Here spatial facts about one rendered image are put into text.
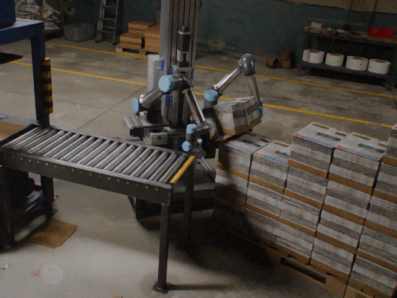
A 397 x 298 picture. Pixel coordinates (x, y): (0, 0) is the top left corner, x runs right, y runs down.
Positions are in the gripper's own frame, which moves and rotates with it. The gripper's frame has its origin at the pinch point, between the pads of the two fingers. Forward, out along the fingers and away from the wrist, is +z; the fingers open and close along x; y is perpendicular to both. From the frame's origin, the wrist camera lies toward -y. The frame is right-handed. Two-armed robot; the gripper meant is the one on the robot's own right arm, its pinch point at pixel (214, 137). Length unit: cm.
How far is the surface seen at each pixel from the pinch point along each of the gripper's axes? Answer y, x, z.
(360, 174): -29, -112, -4
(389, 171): -27, -129, -4
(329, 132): -6, -85, 19
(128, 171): 1, 9, -85
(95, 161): 10, 33, -90
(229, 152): -10.7, -15.8, -6.0
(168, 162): -3, -1, -56
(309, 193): -42, -75, -4
